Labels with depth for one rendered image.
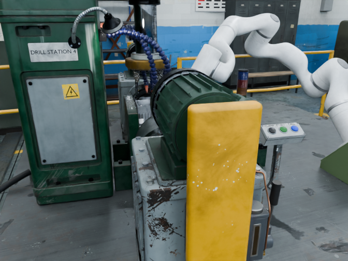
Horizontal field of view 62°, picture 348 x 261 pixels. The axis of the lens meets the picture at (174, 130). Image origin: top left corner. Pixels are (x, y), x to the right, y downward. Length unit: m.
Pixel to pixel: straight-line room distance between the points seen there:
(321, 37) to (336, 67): 7.05
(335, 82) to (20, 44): 1.32
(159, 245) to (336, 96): 1.15
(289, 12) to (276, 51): 5.74
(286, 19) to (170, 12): 2.58
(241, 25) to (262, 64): 5.56
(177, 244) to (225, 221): 0.16
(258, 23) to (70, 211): 1.17
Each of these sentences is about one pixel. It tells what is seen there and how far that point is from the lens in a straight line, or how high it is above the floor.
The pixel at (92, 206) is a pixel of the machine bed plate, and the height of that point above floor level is 0.80.
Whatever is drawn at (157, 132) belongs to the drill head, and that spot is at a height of 1.15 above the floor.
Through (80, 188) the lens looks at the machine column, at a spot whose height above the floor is 0.86.
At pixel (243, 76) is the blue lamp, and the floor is 1.18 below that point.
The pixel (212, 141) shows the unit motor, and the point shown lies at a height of 1.29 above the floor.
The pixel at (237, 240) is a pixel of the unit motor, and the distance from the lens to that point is 0.64.
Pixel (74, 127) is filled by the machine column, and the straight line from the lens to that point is 1.12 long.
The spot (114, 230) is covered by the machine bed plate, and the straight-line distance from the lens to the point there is 1.09.
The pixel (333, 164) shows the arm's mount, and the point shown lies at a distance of 1.54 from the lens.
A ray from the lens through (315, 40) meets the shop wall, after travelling 8.52.
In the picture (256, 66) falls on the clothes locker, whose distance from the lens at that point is 6.88.
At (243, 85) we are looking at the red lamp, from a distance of 1.70.
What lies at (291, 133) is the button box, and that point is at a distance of 1.25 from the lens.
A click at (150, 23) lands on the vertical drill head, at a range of 1.20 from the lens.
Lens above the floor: 1.48
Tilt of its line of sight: 21 degrees down
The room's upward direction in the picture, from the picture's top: straight up
